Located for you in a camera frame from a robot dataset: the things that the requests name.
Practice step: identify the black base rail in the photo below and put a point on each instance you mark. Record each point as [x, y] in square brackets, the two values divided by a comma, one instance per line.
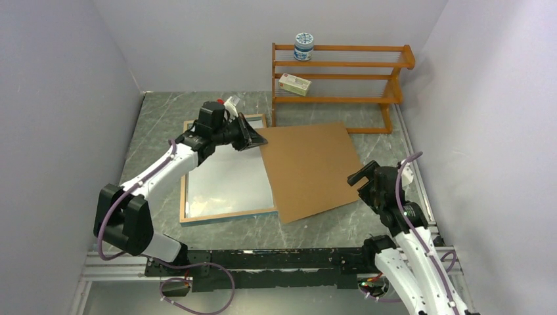
[341, 267]

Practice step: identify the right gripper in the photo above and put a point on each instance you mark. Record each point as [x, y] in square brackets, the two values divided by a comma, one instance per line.
[366, 171]

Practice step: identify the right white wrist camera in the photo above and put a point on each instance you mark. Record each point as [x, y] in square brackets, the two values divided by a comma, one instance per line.
[407, 175]

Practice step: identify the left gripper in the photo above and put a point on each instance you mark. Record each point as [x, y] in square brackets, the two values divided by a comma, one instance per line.
[249, 137]

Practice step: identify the brown cardboard backing board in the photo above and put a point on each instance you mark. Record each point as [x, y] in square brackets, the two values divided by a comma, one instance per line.
[308, 166]

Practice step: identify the blue white ceramic jar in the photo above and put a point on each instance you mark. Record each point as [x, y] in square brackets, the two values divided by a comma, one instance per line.
[303, 46]

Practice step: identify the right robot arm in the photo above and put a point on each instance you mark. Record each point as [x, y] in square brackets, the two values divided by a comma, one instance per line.
[406, 258]

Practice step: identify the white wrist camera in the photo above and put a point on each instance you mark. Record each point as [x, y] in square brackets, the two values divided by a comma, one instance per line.
[230, 105]
[407, 175]

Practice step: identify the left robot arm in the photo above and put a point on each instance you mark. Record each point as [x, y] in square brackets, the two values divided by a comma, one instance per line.
[123, 220]

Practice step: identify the hot air balloon photo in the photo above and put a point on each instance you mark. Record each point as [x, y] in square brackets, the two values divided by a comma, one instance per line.
[226, 178]

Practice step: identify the blue wooden picture frame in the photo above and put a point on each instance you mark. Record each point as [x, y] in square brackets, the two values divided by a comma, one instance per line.
[226, 174]

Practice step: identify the orange wooden shelf rack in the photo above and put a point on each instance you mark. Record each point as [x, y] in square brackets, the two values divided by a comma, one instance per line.
[344, 75]

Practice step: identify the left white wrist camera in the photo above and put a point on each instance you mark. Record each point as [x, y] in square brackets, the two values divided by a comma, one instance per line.
[230, 105]

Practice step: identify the small white green box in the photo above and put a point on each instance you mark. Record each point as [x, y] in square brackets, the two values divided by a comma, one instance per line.
[294, 84]

